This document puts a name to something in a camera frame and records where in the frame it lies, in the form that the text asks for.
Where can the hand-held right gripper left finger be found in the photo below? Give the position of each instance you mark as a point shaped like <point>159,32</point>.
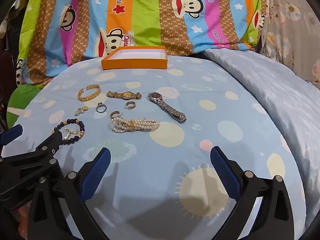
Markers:
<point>96,175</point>

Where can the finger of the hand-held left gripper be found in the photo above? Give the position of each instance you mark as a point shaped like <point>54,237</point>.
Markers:
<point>12,132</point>
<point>47,143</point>

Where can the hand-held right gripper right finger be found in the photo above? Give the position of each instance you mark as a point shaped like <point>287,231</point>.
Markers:
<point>225,172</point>

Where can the gold pearl drop earring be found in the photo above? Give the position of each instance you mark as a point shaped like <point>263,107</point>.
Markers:
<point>66,133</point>
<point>85,109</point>

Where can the gold bangle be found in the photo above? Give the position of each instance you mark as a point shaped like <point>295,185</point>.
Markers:
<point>83,98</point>

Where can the large hoop earring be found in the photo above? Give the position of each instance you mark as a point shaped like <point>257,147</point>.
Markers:
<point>113,113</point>

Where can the small hoop earring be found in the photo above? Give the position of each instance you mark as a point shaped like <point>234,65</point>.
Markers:
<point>127,104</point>

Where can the gold wristwatch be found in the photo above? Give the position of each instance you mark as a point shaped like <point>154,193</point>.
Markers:
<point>115,95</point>

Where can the silver wristwatch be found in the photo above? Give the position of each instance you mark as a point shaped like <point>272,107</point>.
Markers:
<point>170,110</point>

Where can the orange cardboard box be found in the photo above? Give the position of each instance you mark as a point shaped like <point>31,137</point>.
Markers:
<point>135,64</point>

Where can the green cloth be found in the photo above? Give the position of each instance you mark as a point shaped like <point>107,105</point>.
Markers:
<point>20,100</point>

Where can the dark cloth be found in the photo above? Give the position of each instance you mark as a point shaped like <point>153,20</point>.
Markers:
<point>7,67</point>

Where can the light blue quilt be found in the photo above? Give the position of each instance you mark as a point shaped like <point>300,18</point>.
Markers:
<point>275,92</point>

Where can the grey floral cloth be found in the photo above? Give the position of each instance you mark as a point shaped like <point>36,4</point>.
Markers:
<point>287,30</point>

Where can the striped monkey print blanket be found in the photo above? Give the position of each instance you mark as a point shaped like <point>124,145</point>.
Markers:
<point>145,12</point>

